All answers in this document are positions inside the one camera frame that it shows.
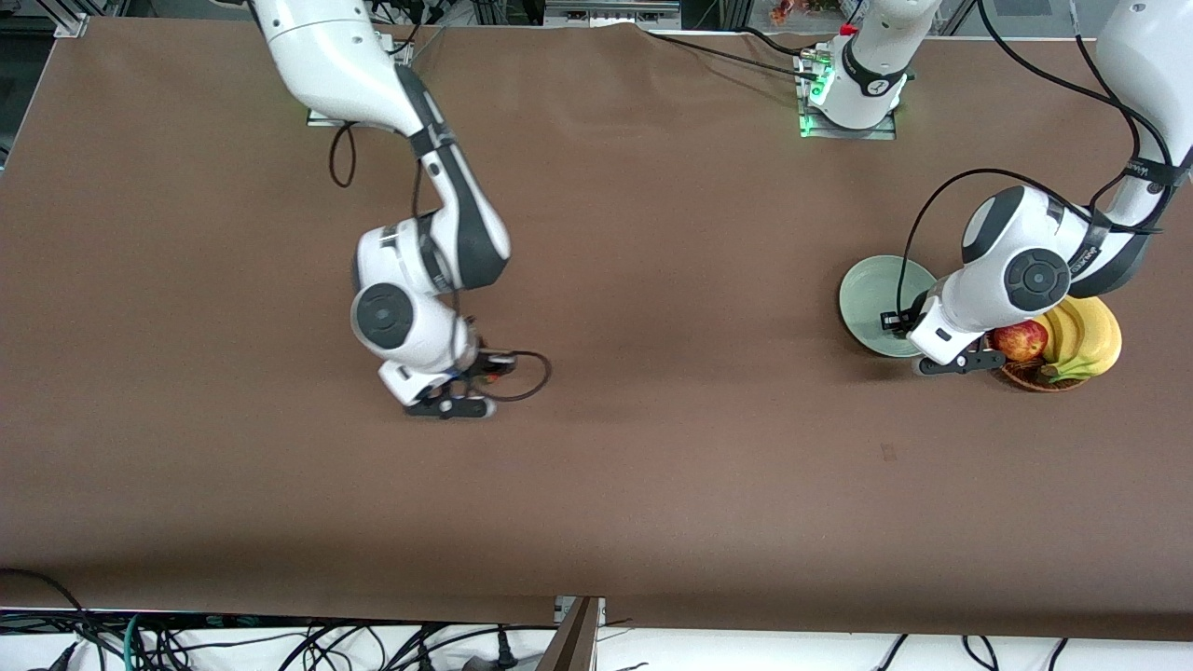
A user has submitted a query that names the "pale green round plate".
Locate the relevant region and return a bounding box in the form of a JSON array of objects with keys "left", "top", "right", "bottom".
[{"left": 838, "top": 255, "right": 939, "bottom": 359}]

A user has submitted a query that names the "red apple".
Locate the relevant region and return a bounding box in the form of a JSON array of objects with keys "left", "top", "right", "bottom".
[{"left": 990, "top": 319, "right": 1049, "bottom": 363}]

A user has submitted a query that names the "brown wicker basket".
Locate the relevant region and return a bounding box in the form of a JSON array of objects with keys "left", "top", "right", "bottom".
[{"left": 988, "top": 357, "right": 1088, "bottom": 392}]

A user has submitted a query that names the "brown table cover sheet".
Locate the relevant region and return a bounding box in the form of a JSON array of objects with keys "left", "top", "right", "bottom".
[{"left": 0, "top": 19, "right": 1193, "bottom": 644}]

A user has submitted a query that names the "colourful background object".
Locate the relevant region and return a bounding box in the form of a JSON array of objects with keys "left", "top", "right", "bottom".
[{"left": 772, "top": 0, "right": 842, "bottom": 26}]

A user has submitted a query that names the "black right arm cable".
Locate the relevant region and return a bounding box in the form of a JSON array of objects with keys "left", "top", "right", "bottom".
[{"left": 328, "top": 121, "right": 553, "bottom": 404}]

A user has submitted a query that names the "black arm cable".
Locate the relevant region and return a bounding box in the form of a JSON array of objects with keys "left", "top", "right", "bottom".
[
  {"left": 881, "top": 0, "right": 1177, "bottom": 336},
  {"left": 328, "top": 121, "right": 553, "bottom": 404}
]

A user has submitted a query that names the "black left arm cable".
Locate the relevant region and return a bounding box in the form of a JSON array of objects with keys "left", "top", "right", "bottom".
[{"left": 881, "top": 0, "right": 1177, "bottom": 336}]

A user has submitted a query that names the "brown wooden post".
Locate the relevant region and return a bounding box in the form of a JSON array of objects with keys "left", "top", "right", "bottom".
[{"left": 536, "top": 596, "right": 605, "bottom": 671}]

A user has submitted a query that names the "black cable on table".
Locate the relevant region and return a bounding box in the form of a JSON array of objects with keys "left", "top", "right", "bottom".
[{"left": 638, "top": 26, "right": 826, "bottom": 81}]

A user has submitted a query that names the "aluminium frame profile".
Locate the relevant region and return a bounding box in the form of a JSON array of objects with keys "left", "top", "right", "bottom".
[{"left": 543, "top": 0, "right": 683, "bottom": 29}]

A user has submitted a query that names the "black looped floor cable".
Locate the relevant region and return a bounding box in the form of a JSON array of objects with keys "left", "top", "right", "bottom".
[{"left": 0, "top": 568, "right": 113, "bottom": 671}]

